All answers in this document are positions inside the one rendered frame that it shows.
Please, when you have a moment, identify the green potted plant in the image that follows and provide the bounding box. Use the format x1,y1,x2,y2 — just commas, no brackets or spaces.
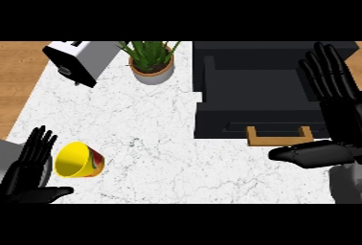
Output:
116,41,182,86

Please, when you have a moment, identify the dark grey drawer cabinet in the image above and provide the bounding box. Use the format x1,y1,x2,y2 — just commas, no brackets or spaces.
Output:
191,41,361,111

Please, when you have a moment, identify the white and black toaster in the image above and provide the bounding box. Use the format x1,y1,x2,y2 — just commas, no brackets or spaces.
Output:
42,41,125,89

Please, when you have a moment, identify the wooden drawer handle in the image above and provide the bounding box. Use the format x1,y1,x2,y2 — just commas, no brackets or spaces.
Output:
247,125,315,147

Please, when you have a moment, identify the yellow cup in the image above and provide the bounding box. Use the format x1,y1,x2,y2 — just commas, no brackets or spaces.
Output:
54,141,107,179

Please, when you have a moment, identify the dark grey drawer front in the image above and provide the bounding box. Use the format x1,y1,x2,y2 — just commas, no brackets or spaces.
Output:
193,101,343,140

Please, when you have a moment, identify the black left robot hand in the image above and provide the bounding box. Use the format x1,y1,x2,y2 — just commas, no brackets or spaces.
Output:
0,124,76,205

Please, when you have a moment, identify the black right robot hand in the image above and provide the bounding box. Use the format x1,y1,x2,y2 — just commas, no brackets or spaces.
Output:
268,41,362,169

